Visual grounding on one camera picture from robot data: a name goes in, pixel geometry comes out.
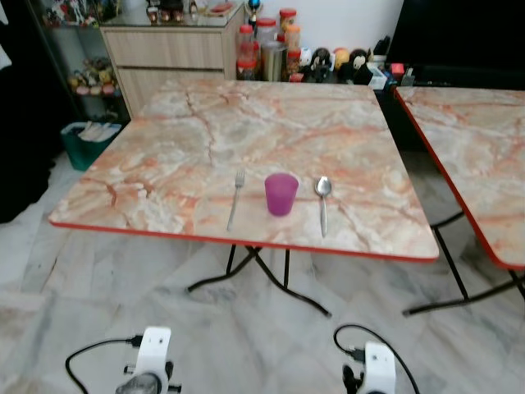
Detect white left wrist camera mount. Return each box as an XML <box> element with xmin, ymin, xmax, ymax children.
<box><xmin>134</xmin><ymin>327</ymin><xmax>175</xmax><ymax>387</ymax></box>

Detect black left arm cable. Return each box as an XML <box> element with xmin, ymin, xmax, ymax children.
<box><xmin>66</xmin><ymin>334</ymin><xmax>145</xmax><ymax>392</ymax></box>

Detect light wooden drawer cabinet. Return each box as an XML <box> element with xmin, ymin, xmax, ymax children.
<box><xmin>100</xmin><ymin>4</ymin><xmax>247</xmax><ymax>116</ymax></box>

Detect white plush toy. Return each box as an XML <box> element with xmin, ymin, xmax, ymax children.
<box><xmin>299</xmin><ymin>48</ymin><xmax>313</xmax><ymax>80</ymax></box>

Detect marble-pattern folding table red edge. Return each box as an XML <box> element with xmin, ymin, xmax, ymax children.
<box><xmin>394</xmin><ymin>85</ymin><xmax>525</xmax><ymax>318</ymax></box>
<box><xmin>48</xmin><ymin>78</ymin><xmax>441</xmax><ymax>318</ymax></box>

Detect glass display shelf with toys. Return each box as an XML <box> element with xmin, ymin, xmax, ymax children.
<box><xmin>31</xmin><ymin>0</ymin><xmax>132</xmax><ymax>124</ymax></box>

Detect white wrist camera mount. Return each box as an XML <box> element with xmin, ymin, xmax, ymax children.
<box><xmin>134</xmin><ymin>327</ymin><xmax>175</xmax><ymax>387</ymax></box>
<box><xmin>362</xmin><ymin>343</ymin><xmax>398</xmax><ymax>394</ymax></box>

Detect silver metal spoon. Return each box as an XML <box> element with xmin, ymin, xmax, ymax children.
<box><xmin>315</xmin><ymin>176</ymin><xmax>332</xmax><ymax>239</ymax></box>

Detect silver metal fork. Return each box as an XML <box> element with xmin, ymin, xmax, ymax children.
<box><xmin>226</xmin><ymin>169</ymin><xmax>246</xmax><ymax>231</ymax></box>

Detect yellow plush toy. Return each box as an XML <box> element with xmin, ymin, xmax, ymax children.
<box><xmin>332</xmin><ymin>47</ymin><xmax>351</xmax><ymax>73</ymax></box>

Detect stainless steel canister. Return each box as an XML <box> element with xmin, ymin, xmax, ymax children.
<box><xmin>262</xmin><ymin>41</ymin><xmax>285</xmax><ymax>81</ymax></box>

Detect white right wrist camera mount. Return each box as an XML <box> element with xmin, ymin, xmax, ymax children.
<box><xmin>362</xmin><ymin>343</ymin><xmax>398</xmax><ymax>394</ymax></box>

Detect black television screen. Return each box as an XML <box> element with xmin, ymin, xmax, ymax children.
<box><xmin>386</xmin><ymin>0</ymin><xmax>525</xmax><ymax>88</ymax></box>

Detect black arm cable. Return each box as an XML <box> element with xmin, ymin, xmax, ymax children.
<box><xmin>333</xmin><ymin>324</ymin><xmax>421</xmax><ymax>394</ymax></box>
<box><xmin>66</xmin><ymin>334</ymin><xmax>145</xmax><ymax>392</ymax></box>

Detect green plastic bin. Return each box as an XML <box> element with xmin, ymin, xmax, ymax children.
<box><xmin>62</xmin><ymin>121</ymin><xmax>124</xmax><ymax>172</ymax></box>

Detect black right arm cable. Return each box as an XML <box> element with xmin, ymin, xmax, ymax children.
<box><xmin>333</xmin><ymin>324</ymin><xmax>421</xmax><ymax>394</ymax></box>

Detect black plush toy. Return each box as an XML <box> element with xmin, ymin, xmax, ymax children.
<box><xmin>340</xmin><ymin>48</ymin><xmax>372</xmax><ymax>85</ymax></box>
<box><xmin>311</xmin><ymin>48</ymin><xmax>333</xmax><ymax>83</ymax></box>

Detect purple plastic cup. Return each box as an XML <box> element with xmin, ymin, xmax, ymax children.
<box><xmin>264</xmin><ymin>172</ymin><xmax>299</xmax><ymax>218</ymax></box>

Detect small white box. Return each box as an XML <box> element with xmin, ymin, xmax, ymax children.
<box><xmin>367</xmin><ymin>66</ymin><xmax>388</xmax><ymax>89</ymax></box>

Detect white folded papers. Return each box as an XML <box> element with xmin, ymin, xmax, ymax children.
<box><xmin>72</xmin><ymin>121</ymin><xmax>121</xmax><ymax>142</ymax></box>

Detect orange snack jar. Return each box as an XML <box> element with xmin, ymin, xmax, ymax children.
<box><xmin>284</xmin><ymin>25</ymin><xmax>302</xmax><ymax>80</ymax></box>

